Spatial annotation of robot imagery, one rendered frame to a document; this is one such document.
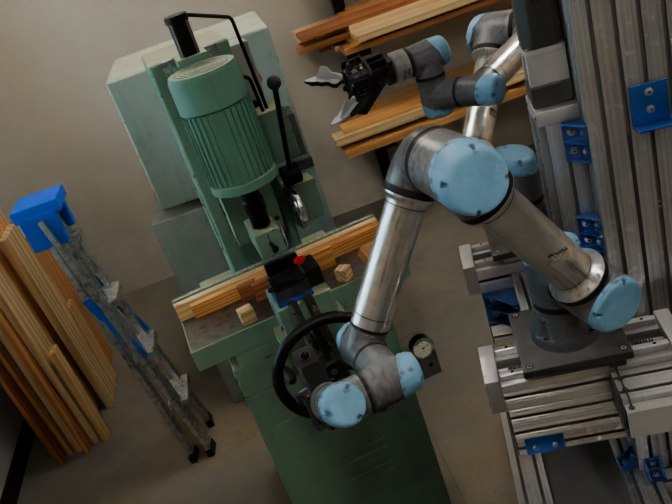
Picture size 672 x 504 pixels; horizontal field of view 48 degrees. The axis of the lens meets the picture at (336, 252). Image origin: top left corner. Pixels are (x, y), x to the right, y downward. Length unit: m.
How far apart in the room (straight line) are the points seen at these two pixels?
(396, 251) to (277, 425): 0.85
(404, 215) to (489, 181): 0.20
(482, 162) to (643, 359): 0.69
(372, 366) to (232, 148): 0.71
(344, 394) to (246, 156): 0.75
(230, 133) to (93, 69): 2.44
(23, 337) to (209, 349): 1.42
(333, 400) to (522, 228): 0.43
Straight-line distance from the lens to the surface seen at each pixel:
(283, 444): 2.11
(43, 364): 3.26
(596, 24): 1.58
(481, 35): 2.22
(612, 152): 1.67
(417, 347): 2.02
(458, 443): 2.70
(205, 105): 1.78
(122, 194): 4.36
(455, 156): 1.18
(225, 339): 1.90
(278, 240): 1.95
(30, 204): 2.65
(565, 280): 1.41
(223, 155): 1.82
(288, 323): 1.81
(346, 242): 2.05
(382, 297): 1.38
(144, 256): 4.50
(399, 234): 1.35
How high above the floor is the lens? 1.84
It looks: 27 degrees down
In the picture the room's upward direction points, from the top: 19 degrees counter-clockwise
